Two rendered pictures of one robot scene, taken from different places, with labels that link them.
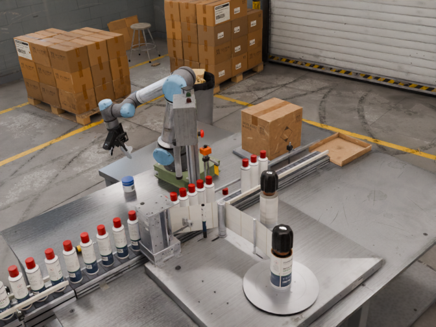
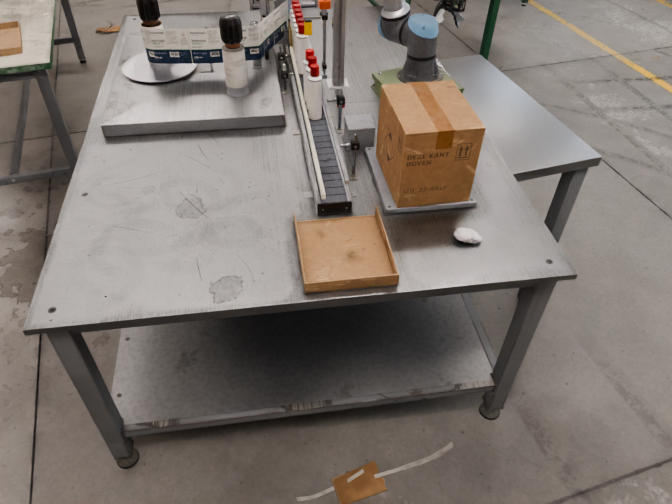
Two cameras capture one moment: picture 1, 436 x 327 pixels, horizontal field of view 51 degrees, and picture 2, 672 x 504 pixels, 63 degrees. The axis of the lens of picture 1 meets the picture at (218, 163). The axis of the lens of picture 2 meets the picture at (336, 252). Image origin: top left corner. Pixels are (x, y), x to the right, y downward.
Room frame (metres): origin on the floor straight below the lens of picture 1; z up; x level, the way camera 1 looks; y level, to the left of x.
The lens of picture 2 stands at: (3.09, -1.83, 1.95)
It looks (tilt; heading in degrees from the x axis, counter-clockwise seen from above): 44 degrees down; 118
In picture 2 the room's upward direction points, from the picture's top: 2 degrees clockwise
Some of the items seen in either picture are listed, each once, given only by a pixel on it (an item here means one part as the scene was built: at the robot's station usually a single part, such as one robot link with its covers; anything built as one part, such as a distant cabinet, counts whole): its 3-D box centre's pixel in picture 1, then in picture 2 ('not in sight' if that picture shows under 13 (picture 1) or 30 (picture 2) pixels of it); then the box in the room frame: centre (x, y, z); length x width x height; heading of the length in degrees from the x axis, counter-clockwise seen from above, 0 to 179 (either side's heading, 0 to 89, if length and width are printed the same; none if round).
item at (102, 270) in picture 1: (219, 209); (305, 83); (1.94, 0.00, 0.86); 1.65 x 0.08 x 0.04; 128
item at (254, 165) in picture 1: (254, 172); (312, 83); (2.09, -0.19, 0.98); 0.05 x 0.05 x 0.20
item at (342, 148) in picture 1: (340, 148); (343, 246); (2.55, -0.78, 0.85); 0.30 x 0.26 x 0.04; 128
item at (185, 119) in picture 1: (185, 119); not in sight; (1.94, 0.14, 1.38); 0.17 x 0.10 x 0.19; 3
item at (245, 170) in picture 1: (245, 176); (310, 76); (2.05, -0.14, 0.98); 0.05 x 0.05 x 0.20
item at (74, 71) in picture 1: (74, 71); not in sight; (5.60, 1.74, 0.45); 1.20 x 0.84 x 0.89; 50
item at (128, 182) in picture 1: (128, 183); not in sight; (2.22, 0.52, 0.87); 0.07 x 0.07 x 0.07
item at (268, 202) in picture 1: (268, 199); (233, 55); (1.76, -0.23, 1.03); 0.09 x 0.09 x 0.30
